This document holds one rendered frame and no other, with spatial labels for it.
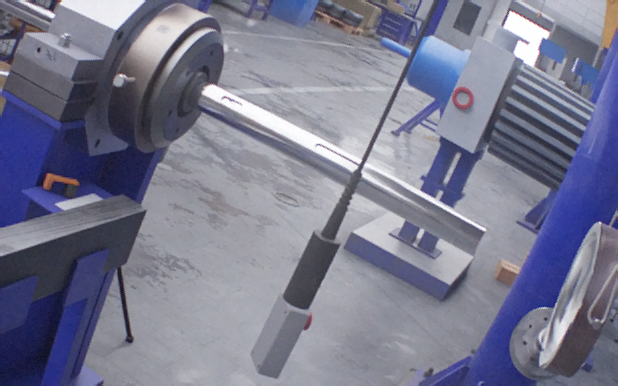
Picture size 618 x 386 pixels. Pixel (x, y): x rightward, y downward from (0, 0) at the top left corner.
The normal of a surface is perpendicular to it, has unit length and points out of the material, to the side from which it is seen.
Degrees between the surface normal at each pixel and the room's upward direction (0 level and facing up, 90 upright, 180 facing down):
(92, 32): 90
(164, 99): 94
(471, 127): 90
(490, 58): 90
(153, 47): 63
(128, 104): 108
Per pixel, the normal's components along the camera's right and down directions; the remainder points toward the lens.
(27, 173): -0.30, 0.12
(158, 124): 0.43, 0.73
